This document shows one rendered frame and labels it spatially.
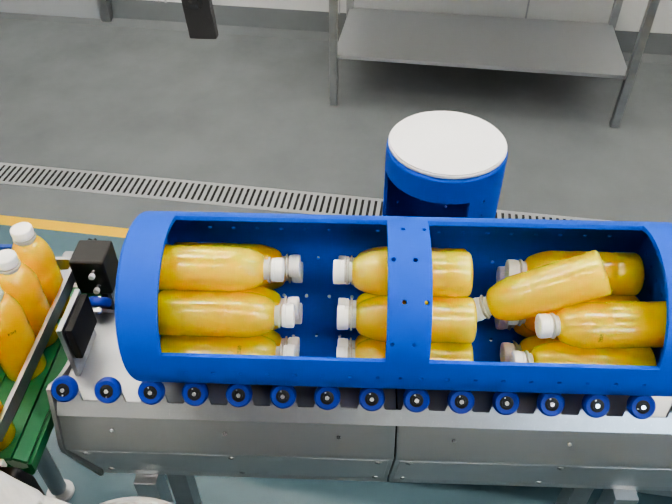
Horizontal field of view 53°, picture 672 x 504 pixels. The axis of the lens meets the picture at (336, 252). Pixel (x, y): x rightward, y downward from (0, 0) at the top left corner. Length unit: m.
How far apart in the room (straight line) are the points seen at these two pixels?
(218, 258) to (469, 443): 0.54
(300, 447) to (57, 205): 2.30
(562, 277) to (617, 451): 0.37
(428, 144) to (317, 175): 1.69
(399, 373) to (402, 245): 0.19
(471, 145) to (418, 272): 0.67
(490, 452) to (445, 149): 0.70
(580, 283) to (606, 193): 2.30
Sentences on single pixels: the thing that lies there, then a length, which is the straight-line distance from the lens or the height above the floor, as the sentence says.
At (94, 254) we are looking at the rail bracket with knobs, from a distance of 1.42.
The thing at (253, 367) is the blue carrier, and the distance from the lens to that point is 1.05.
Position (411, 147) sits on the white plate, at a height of 1.04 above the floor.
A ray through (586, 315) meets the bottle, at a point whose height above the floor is 1.15.
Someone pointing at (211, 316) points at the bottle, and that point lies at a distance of 1.06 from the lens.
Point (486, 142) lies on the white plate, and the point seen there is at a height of 1.04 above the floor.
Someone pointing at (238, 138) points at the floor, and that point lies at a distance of 3.55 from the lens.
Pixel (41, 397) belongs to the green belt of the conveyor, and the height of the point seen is 0.90.
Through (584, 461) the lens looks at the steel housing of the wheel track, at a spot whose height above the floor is 0.84.
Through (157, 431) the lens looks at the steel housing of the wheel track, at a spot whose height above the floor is 0.88.
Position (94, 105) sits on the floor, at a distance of 4.02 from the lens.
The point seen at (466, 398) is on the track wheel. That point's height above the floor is 0.97.
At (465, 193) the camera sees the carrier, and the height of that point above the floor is 0.99.
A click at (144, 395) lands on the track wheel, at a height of 0.96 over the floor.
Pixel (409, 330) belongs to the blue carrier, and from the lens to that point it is 0.99.
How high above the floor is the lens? 1.91
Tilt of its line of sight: 43 degrees down
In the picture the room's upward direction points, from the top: straight up
